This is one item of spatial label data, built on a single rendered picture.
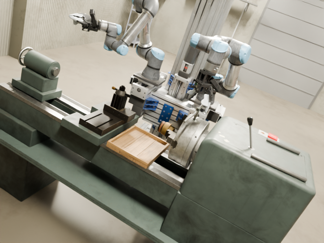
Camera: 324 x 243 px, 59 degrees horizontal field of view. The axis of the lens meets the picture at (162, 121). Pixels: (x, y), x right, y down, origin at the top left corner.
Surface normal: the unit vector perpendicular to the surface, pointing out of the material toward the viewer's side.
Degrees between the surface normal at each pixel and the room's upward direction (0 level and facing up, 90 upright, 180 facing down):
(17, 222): 0
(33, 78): 90
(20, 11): 90
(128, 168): 90
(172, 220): 90
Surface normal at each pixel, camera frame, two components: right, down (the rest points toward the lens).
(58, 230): 0.32, -0.85
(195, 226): -0.40, 0.28
